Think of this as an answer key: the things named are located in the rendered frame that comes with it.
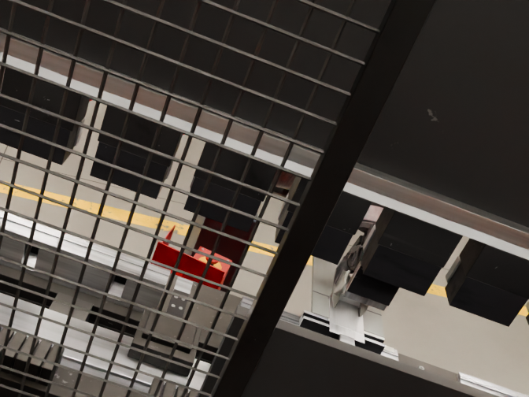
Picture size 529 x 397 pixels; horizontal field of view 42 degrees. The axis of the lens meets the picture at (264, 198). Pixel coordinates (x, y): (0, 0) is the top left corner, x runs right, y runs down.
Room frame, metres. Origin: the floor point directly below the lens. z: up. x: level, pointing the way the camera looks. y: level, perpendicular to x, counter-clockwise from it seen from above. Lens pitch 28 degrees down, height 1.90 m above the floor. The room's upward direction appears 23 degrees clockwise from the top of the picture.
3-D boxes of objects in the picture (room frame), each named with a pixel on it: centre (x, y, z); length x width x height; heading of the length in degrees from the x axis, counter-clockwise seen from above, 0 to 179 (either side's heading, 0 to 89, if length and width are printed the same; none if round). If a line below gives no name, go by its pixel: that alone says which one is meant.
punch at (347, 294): (1.28, -0.29, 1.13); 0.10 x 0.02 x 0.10; 96
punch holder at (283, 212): (1.27, -0.12, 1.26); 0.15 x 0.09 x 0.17; 96
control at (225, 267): (1.61, 0.12, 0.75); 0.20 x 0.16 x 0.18; 88
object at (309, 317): (1.28, -0.28, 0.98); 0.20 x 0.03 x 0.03; 96
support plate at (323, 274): (1.43, -0.28, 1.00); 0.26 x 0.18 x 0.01; 6
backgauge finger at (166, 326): (1.08, 0.07, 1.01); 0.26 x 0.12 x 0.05; 6
